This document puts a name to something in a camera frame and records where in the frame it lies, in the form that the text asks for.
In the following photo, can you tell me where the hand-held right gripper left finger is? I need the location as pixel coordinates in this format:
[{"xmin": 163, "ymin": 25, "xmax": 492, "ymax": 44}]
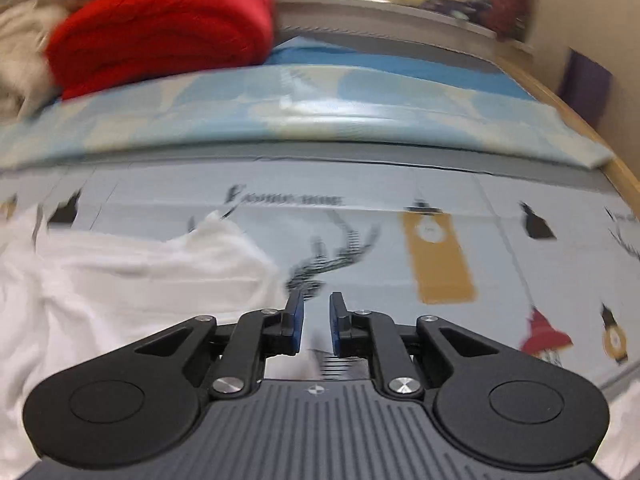
[{"xmin": 134, "ymin": 291, "xmax": 306, "ymax": 401}]

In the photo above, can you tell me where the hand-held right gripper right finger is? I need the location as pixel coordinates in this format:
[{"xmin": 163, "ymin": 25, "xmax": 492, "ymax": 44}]
[{"xmin": 328, "ymin": 291, "xmax": 502, "ymax": 402}]

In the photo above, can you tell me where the white shirt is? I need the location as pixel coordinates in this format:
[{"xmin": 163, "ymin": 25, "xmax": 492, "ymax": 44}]
[{"xmin": 0, "ymin": 209, "xmax": 302, "ymax": 480}]

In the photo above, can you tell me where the deer print bed sheet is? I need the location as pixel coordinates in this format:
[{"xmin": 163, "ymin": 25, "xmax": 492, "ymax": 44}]
[{"xmin": 0, "ymin": 152, "xmax": 640, "ymax": 480}]

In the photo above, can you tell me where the light blue patterned blanket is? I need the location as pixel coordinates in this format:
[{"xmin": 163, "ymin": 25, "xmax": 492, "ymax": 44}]
[{"xmin": 0, "ymin": 35, "xmax": 614, "ymax": 177}]

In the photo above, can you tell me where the red knitted blanket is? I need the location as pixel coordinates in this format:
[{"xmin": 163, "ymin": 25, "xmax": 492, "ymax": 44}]
[{"xmin": 44, "ymin": 0, "xmax": 279, "ymax": 101}]

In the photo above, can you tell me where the purple board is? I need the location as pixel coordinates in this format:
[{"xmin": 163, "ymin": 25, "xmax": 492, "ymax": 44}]
[{"xmin": 559, "ymin": 49, "xmax": 614, "ymax": 132}]

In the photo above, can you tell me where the dark red cushion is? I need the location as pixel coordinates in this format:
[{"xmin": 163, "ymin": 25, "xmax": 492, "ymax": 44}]
[{"xmin": 477, "ymin": 0, "xmax": 538, "ymax": 43}]

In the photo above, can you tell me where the beige cloth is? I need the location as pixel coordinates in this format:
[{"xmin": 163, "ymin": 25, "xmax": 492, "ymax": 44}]
[{"xmin": 0, "ymin": 0, "xmax": 67, "ymax": 122}]

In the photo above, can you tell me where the wooden bed frame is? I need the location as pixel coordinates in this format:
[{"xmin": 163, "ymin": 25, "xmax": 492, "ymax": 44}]
[{"xmin": 494, "ymin": 54, "xmax": 640, "ymax": 202}]

